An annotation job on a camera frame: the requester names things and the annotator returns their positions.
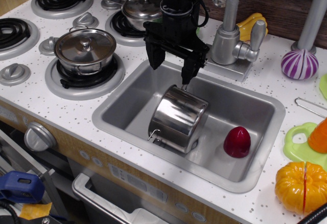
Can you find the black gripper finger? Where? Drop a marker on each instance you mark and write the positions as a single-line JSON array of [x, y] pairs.
[[191, 67], [156, 55]]

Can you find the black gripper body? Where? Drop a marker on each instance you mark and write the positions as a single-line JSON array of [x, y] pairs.
[[179, 32]]

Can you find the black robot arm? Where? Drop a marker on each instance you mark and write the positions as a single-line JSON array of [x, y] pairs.
[[181, 7]]

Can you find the steel lidded pot rear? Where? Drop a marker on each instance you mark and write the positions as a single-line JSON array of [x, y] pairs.
[[138, 12]]

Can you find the steel lidded pot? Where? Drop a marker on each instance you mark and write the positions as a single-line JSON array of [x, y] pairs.
[[85, 51], [138, 12]]

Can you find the grey toy sink basin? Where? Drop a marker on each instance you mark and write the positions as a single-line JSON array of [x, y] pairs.
[[218, 131]]

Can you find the steel lidded pot front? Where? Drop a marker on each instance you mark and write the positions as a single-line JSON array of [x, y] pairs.
[[85, 51]]

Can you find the grey toy faucet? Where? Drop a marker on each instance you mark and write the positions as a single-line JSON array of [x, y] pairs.
[[229, 56]]

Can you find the rear right stove burner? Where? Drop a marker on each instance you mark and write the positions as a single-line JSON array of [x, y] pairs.
[[119, 27]]

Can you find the stove burner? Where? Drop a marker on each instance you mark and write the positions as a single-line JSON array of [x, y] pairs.
[[119, 27], [60, 9], [78, 87], [17, 37]]

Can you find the yellow toy banana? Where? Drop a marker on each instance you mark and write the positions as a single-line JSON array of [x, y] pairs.
[[246, 26]]

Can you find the grey stove knob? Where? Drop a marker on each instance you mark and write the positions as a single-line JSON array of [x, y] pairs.
[[46, 47], [112, 4], [14, 74], [86, 20]]

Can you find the red toy pepper half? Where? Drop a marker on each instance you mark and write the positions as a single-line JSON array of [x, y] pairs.
[[237, 143]]

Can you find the front right stove burner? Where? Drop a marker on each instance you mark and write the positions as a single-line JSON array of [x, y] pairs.
[[78, 87]]

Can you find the purple striped toy onion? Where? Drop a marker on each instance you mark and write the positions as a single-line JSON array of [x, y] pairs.
[[299, 64]]

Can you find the rear left stove burner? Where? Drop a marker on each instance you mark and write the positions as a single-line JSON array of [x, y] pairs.
[[60, 9]]

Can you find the grey vertical pole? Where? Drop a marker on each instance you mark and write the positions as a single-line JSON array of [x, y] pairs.
[[311, 27]]

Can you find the front left stove burner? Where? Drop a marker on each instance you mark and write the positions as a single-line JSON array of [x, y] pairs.
[[17, 37]]

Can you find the green toy plate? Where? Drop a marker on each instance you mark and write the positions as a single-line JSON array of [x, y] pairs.
[[296, 147]]

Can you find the grey oven dial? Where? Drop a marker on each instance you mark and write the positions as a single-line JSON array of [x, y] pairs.
[[38, 138]]

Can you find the orange toy carrot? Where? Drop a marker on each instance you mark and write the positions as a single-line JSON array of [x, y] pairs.
[[317, 139]]

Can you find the orange toy pumpkin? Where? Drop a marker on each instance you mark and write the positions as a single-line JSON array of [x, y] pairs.
[[301, 187]]

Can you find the blue clamp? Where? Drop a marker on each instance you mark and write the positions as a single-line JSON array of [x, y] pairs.
[[21, 187]]

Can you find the steel wire utensil handle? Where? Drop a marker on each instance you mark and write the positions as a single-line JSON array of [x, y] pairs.
[[311, 106]]

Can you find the grey oven door handle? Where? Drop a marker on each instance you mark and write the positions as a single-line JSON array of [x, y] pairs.
[[101, 205]]

